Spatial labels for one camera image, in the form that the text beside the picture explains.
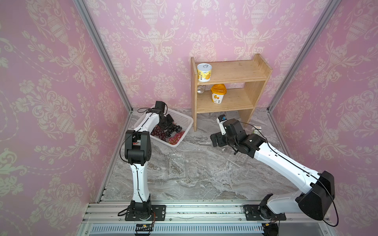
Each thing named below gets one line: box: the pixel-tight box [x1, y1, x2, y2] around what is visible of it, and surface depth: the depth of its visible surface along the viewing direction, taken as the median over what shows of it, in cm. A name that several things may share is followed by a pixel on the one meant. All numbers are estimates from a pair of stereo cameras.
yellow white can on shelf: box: [196, 62, 213, 83], surface depth 74 cm
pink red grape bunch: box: [168, 130, 186, 146], surface depth 101 cm
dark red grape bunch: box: [150, 124, 167, 141], surface depth 102 cm
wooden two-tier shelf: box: [190, 53, 274, 132], surface depth 88 cm
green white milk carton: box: [251, 125, 263, 136], surface depth 94 cm
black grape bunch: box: [165, 123, 183, 139], surface depth 105 cm
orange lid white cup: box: [210, 83, 227, 105], surface depth 91 cm
